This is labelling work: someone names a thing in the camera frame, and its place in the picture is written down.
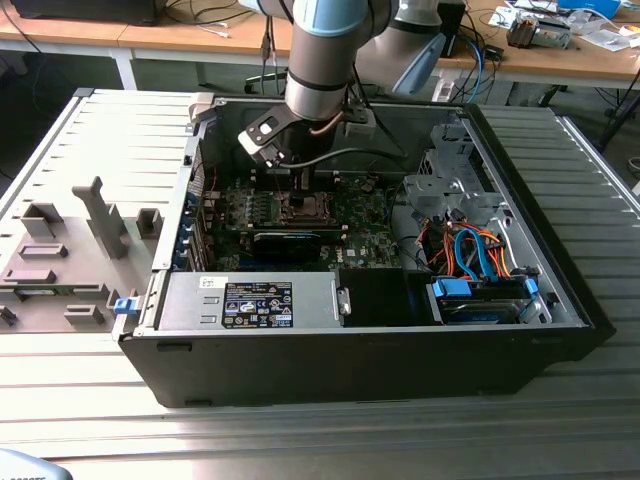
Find CPU socket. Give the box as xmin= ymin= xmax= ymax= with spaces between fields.
xmin=277 ymin=190 xmax=335 ymax=224

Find copper finned CPU cooler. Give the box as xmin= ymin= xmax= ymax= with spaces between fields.
xmin=505 ymin=13 xmax=540 ymax=49

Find black graphics card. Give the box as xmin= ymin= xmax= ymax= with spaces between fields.
xmin=249 ymin=229 xmax=324 ymax=266

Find beige case latch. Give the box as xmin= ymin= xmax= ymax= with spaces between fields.
xmin=187 ymin=93 xmax=217 ymax=125

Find green motherboard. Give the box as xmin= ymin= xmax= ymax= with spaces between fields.
xmin=202 ymin=172 xmax=401 ymax=274

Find silver drive cage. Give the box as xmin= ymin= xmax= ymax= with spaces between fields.
xmin=402 ymin=122 xmax=506 ymax=226

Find long wooden desk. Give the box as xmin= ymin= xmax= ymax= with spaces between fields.
xmin=0 ymin=0 xmax=640 ymax=94

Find silver power supply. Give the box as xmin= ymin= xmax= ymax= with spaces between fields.
xmin=155 ymin=272 xmax=346 ymax=331

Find black desktop speaker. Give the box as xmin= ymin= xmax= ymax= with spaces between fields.
xmin=439 ymin=0 xmax=469 ymax=59

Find black PC case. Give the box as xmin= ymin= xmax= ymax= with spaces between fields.
xmin=113 ymin=94 xmax=617 ymax=409

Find hard disk in blue carrier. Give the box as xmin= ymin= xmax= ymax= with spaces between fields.
xmin=424 ymin=277 xmax=544 ymax=326

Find white paper sheets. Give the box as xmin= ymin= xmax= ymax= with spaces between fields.
xmin=487 ymin=4 xmax=531 ymax=29

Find grey parts rack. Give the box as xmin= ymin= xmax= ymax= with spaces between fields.
xmin=0 ymin=174 xmax=169 ymax=335

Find black device case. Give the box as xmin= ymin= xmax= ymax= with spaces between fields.
xmin=9 ymin=0 xmax=161 ymax=27

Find silver optical drive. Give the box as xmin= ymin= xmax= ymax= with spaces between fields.
xmin=534 ymin=17 xmax=575 ymax=50

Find blue box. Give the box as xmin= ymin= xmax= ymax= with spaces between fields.
xmin=557 ymin=0 xmax=621 ymax=15

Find clear plastic bag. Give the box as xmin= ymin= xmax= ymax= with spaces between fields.
xmin=579 ymin=27 xmax=636 ymax=52

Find grey rounded device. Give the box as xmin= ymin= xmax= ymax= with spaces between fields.
xmin=0 ymin=448 xmax=69 ymax=480

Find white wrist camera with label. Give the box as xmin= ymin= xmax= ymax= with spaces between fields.
xmin=237 ymin=107 xmax=294 ymax=171

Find grey camera cable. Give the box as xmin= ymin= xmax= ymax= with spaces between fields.
xmin=277 ymin=107 xmax=411 ymax=169

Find plain white wrist camera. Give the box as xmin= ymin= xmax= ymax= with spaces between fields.
xmin=343 ymin=102 xmax=376 ymax=137

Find blue SATA wire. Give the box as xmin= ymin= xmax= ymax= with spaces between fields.
xmin=449 ymin=223 xmax=494 ymax=284

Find orange wire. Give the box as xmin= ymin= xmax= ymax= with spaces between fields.
xmin=422 ymin=227 xmax=514 ymax=277

